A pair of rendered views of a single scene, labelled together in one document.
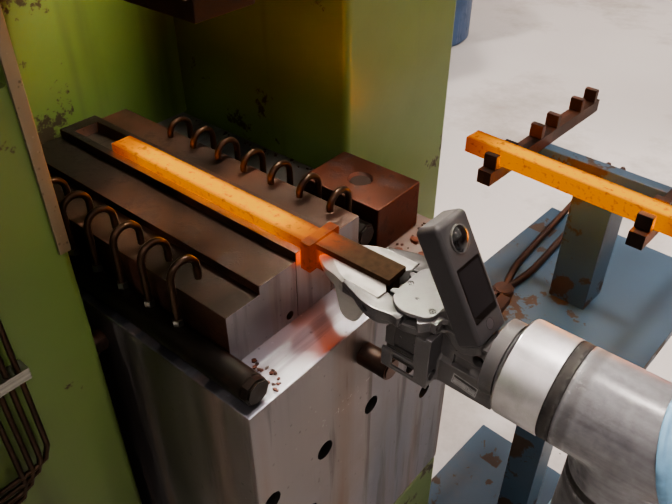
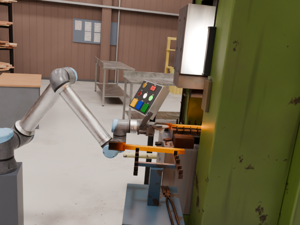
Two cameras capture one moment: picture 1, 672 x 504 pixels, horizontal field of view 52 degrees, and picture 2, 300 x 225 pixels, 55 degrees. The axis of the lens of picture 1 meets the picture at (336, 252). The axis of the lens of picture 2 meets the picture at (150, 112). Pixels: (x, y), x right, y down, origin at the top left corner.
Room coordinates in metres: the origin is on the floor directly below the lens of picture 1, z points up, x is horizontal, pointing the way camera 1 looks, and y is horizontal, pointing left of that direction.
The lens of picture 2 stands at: (1.78, -1.40, 1.53)
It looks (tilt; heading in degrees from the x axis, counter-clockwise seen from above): 14 degrees down; 135
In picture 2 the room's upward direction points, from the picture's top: 5 degrees clockwise
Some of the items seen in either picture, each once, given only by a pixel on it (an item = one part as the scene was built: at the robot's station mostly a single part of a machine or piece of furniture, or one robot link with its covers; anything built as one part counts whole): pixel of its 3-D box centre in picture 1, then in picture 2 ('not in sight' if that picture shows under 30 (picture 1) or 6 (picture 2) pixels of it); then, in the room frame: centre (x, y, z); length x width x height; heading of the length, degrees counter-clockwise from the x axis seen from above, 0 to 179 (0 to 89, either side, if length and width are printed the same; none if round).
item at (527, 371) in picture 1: (536, 372); (134, 126); (0.41, -0.17, 0.98); 0.10 x 0.05 x 0.09; 140
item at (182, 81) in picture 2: not in sight; (206, 80); (0.68, 0.20, 1.32); 0.42 x 0.20 x 0.10; 50
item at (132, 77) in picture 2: not in sight; (173, 102); (-1.64, 2.62, 0.49); 1.86 x 0.71 x 0.98; 60
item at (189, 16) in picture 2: not in sight; (214, 42); (0.72, 0.17, 1.56); 0.42 x 0.39 x 0.40; 50
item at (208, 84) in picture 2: not in sight; (206, 95); (0.87, -0.06, 1.27); 0.09 x 0.02 x 0.17; 140
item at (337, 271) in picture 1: (349, 294); not in sight; (0.51, -0.01, 0.98); 0.09 x 0.03 x 0.06; 53
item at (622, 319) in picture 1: (573, 297); (152, 204); (0.84, -0.38, 0.69); 0.40 x 0.30 x 0.02; 137
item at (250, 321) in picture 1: (168, 212); (200, 132); (0.68, 0.20, 0.96); 0.42 x 0.20 x 0.09; 50
